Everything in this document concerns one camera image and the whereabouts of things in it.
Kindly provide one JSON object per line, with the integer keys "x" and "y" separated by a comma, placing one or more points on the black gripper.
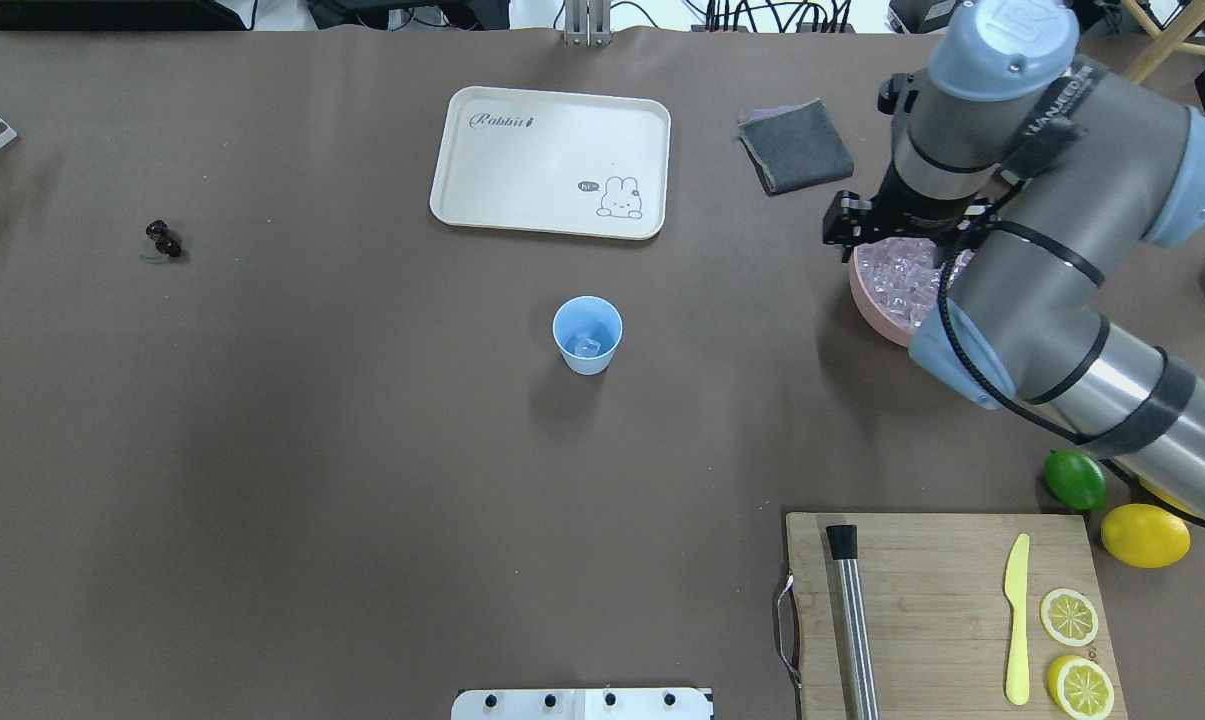
{"x": 915, "y": 211}

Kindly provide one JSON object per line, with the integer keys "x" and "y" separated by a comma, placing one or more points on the clear ice cube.
{"x": 586, "y": 346}

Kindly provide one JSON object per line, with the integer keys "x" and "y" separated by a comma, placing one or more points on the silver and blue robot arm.
{"x": 1104, "y": 164}

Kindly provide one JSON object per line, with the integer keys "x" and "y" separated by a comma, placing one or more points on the pink bowl of ice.
{"x": 894, "y": 284}

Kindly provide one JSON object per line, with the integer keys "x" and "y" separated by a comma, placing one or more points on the wooden cup tree stand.
{"x": 1175, "y": 38}

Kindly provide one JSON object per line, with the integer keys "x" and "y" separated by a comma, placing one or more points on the light blue plastic cup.
{"x": 587, "y": 331}

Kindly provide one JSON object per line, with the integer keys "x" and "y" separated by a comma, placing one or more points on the grey folded cloth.
{"x": 795, "y": 146}

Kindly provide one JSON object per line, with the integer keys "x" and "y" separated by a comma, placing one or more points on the green lime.
{"x": 1076, "y": 480}

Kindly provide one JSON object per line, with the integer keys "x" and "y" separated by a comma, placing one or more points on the cream rabbit tray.
{"x": 543, "y": 161}

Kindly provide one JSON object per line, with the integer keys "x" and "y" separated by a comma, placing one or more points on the yellow lemon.
{"x": 1144, "y": 536}
{"x": 1164, "y": 497}

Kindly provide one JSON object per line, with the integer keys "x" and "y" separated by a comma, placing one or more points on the yellow plastic knife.
{"x": 1015, "y": 591}

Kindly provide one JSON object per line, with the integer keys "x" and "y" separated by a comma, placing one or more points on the wooden cutting board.
{"x": 937, "y": 618}

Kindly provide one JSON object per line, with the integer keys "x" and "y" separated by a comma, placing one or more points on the lemon slice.
{"x": 1069, "y": 617}
{"x": 1080, "y": 688}

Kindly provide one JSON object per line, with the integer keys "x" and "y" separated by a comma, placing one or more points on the steel rod with black tip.
{"x": 843, "y": 548}

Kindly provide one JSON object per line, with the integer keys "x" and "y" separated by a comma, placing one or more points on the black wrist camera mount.
{"x": 847, "y": 224}

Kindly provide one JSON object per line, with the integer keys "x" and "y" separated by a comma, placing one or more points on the aluminium frame post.
{"x": 587, "y": 23}

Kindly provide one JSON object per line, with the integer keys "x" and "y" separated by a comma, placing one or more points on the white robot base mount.
{"x": 585, "y": 703}

